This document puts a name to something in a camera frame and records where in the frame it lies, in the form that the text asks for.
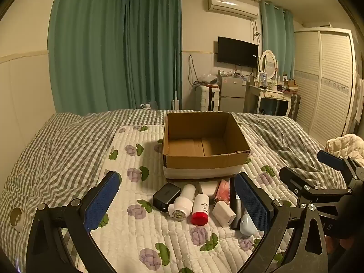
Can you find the white cube charger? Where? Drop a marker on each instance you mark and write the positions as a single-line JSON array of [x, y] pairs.
[[223, 212]]

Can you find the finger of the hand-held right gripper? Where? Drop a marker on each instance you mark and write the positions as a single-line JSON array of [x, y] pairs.
[[293, 177], [330, 159]]

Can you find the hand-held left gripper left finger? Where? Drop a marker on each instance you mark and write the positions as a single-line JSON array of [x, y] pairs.
[[102, 202]]

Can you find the black wall television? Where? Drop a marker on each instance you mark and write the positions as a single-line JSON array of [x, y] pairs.
[[237, 51]]

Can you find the white and blue earbud case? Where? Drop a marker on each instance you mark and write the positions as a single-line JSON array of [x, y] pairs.
[[246, 226]]

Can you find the white flat mop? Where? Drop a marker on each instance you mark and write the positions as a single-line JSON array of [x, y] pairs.
[[175, 91]]

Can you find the white bottle with red cap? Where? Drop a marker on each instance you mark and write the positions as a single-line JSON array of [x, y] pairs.
[[200, 209]]

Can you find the wide green curtain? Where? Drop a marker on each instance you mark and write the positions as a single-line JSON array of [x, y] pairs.
[[108, 48]]

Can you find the white louvered wardrobe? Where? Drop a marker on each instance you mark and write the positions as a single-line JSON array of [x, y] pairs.
[[327, 82]]

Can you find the white air conditioner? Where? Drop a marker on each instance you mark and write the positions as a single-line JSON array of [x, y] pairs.
[[231, 5]]

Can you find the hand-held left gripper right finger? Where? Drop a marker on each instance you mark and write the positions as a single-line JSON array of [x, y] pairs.
[[251, 204]]

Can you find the silver small fridge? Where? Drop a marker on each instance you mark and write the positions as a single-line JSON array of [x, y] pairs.
[[232, 92]]

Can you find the oval white mirror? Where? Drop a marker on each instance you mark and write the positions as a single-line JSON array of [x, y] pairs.
[[268, 62]]

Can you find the black cylinder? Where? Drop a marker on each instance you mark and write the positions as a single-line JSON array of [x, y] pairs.
[[236, 210]]

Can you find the pink packet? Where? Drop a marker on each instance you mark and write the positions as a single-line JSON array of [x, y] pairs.
[[222, 190]]

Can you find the black power adapter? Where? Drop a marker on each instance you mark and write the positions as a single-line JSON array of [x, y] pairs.
[[166, 194]]

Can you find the white quilted jacket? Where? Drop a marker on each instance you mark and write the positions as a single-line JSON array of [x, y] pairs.
[[345, 145]]

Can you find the small photo frame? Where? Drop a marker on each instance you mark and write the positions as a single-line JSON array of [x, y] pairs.
[[263, 79]]

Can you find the green checked blanket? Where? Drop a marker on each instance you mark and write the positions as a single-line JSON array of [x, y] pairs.
[[57, 153]]

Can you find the dark suitcase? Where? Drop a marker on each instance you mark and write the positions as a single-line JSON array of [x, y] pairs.
[[295, 106]]

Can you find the white bottle with patterned cap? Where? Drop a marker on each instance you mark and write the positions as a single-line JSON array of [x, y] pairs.
[[183, 202]]

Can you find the brown cardboard box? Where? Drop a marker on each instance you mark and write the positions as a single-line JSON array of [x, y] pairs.
[[199, 162]]

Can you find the clear water jug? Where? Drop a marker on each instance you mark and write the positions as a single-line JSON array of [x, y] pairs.
[[148, 106]]

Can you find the white floral quilted mat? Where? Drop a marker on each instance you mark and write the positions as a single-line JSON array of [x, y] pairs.
[[133, 204]]

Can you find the white rounded case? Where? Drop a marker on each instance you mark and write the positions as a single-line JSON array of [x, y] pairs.
[[209, 187]]

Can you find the white ribbed suitcase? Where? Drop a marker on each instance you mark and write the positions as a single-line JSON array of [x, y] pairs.
[[207, 98]]

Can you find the white dressing table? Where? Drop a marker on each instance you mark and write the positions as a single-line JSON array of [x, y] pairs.
[[273, 95]]

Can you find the narrow green curtain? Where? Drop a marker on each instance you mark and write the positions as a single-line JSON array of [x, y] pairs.
[[277, 39]]

